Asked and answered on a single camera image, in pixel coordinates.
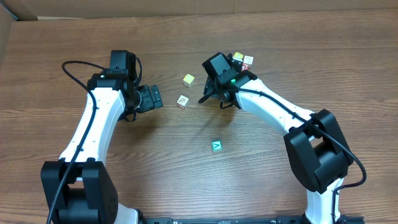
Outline green block letter V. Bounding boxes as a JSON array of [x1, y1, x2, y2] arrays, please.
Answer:
[[211, 140, 223, 153]]

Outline red block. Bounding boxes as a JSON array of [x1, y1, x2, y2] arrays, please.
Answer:
[[242, 63, 249, 70]]

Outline cardboard box wall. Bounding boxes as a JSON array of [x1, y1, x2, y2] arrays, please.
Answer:
[[1, 1, 397, 62]]

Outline white leaf block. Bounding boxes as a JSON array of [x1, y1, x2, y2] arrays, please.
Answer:
[[177, 95, 189, 109]]

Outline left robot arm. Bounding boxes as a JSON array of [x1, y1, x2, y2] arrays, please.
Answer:
[[40, 50, 163, 224]]

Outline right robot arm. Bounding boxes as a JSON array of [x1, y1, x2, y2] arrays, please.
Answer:
[[199, 52, 353, 223]]

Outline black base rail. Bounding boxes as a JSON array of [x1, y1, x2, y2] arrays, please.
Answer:
[[136, 214, 366, 224]]

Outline white block top right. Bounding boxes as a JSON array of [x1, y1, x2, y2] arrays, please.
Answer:
[[243, 55, 254, 69]]

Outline yellow block upper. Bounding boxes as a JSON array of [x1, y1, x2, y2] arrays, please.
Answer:
[[233, 52, 244, 60]]

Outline lone yellow block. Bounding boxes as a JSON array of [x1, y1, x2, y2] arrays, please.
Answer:
[[183, 73, 195, 88]]

